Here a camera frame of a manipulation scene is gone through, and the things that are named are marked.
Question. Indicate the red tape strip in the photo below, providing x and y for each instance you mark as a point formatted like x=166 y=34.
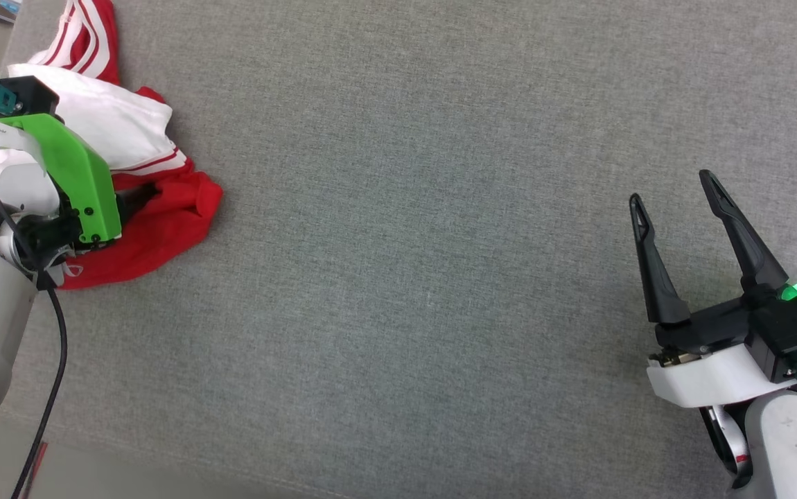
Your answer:
x=37 y=468

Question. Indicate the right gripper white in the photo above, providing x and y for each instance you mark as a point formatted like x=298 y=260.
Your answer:
x=710 y=378

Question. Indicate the red and white garment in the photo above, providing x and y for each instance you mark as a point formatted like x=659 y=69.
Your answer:
x=156 y=235

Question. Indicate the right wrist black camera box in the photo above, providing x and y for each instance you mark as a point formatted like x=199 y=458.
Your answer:
x=790 y=333

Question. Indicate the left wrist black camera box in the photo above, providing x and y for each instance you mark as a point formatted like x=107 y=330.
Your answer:
x=31 y=97

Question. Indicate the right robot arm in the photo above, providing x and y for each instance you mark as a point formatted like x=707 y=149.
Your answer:
x=793 y=450

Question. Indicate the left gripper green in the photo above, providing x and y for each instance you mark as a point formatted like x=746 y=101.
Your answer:
x=83 y=180

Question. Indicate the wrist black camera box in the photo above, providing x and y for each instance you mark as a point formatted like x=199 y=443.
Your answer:
x=790 y=333
x=31 y=97

